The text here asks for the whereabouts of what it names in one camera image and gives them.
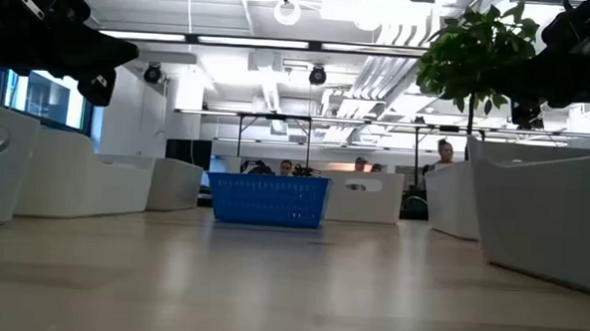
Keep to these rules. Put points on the green leafy plant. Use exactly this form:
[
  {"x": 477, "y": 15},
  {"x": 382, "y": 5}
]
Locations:
[{"x": 469, "y": 58}]

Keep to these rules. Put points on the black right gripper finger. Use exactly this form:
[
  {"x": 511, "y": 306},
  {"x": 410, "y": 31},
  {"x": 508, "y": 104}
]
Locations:
[{"x": 548, "y": 82}]

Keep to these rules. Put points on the blue perforated plastic basket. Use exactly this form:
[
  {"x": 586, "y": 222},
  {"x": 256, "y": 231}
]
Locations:
[{"x": 268, "y": 199}]

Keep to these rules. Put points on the white plastic basket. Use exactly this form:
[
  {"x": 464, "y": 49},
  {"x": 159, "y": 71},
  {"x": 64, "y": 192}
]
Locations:
[
  {"x": 74, "y": 186},
  {"x": 453, "y": 202},
  {"x": 363, "y": 206}
]

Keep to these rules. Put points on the grey plastic basket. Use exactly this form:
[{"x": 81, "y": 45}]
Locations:
[
  {"x": 174, "y": 185},
  {"x": 5, "y": 183},
  {"x": 547, "y": 221}
]

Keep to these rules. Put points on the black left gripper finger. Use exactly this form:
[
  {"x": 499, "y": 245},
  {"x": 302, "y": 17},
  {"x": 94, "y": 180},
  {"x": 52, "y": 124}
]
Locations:
[{"x": 90, "y": 52}]

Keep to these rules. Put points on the black round ceiling spotlight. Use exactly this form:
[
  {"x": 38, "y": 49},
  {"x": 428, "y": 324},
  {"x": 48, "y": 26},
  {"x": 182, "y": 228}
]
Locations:
[
  {"x": 318, "y": 75},
  {"x": 153, "y": 74}
]

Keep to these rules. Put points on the black metal frame stand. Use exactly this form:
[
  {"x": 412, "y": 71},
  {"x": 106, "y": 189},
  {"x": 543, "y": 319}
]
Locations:
[
  {"x": 277, "y": 117},
  {"x": 448, "y": 128}
]

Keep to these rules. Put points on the large office window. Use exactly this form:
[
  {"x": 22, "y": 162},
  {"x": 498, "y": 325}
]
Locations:
[{"x": 43, "y": 99}]

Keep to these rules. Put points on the person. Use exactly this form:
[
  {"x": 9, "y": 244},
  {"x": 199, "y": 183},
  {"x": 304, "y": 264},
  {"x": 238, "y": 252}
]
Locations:
[
  {"x": 445, "y": 152},
  {"x": 286, "y": 167},
  {"x": 360, "y": 164},
  {"x": 376, "y": 167}
]

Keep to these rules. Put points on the long ceiling light bar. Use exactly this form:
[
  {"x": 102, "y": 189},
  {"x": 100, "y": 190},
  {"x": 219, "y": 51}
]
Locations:
[{"x": 253, "y": 42}]

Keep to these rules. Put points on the teal office chair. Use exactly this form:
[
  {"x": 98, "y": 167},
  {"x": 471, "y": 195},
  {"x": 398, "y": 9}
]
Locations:
[{"x": 417, "y": 206}]

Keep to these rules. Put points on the black background monitor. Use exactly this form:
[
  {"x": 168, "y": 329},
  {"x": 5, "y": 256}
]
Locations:
[{"x": 188, "y": 153}]

